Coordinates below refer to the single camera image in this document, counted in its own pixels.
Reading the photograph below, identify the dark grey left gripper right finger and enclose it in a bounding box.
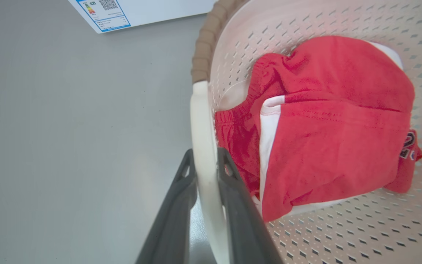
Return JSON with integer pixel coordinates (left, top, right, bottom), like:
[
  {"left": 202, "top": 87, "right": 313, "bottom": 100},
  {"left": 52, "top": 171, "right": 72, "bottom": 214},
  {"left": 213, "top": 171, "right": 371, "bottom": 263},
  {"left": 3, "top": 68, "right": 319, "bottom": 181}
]
[{"left": 217, "top": 147, "right": 284, "bottom": 264}]

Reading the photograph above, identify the energy label sticker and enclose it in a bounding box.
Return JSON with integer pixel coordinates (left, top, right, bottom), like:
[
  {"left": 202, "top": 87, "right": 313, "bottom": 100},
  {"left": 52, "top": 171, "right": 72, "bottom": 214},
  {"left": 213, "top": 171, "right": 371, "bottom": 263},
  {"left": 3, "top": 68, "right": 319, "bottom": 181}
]
[{"left": 75, "top": 0, "right": 131, "bottom": 33}]

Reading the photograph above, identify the white perforated plastic laundry basket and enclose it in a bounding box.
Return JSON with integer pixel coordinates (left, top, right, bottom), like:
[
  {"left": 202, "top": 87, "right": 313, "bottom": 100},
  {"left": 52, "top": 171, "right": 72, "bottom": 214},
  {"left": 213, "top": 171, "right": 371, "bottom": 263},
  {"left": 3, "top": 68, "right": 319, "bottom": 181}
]
[{"left": 190, "top": 0, "right": 422, "bottom": 264}]

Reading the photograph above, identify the white washing machine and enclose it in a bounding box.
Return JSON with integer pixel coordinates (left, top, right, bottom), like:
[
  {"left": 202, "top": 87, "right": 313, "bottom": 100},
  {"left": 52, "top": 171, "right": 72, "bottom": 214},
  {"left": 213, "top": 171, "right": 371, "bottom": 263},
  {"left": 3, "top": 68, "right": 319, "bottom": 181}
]
[{"left": 68, "top": 0, "right": 219, "bottom": 34}]

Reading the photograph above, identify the red and white sports garment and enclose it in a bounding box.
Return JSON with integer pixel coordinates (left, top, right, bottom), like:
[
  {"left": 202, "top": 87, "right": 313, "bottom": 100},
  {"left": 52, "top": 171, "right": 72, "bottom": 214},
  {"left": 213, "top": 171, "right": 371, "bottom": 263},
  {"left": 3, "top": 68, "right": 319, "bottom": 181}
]
[{"left": 214, "top": 35, "right": 422, "bottom": 223}]

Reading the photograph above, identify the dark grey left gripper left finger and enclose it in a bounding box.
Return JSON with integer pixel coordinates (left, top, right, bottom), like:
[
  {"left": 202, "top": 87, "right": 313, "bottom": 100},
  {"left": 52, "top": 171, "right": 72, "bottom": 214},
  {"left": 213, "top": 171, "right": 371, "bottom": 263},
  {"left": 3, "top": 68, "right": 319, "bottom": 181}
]
[{"left": 135, "top": 148, "right": 198, "bottom": 264}]

